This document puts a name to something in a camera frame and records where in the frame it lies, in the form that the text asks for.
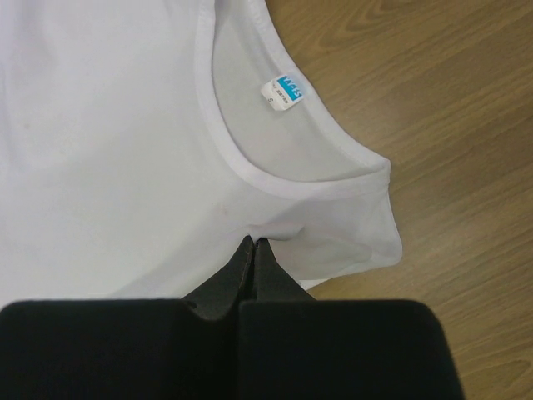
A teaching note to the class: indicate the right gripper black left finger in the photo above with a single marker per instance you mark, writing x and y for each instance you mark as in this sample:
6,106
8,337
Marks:
172,348

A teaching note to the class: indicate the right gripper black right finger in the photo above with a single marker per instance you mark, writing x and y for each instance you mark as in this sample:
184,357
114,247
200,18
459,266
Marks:
292,346

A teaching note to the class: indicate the white t shirt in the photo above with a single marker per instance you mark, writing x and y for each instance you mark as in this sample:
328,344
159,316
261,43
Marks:
141,141

